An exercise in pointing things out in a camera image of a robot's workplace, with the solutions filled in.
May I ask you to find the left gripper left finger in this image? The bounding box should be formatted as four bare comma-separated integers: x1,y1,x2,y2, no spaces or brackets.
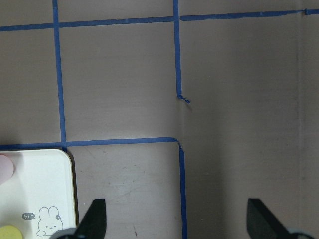
74,199,107,239

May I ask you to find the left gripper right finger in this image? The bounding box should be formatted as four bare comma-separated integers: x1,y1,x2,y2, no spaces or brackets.
246,198,290,239

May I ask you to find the yellow plastic cup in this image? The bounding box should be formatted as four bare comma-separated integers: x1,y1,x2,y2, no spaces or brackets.
0,225,23,239

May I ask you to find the pink plastic cup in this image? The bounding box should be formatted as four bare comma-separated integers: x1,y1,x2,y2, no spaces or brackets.
0,155,14,184

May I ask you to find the cream serving tray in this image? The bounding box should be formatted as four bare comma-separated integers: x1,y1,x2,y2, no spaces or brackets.
0,149,76,239

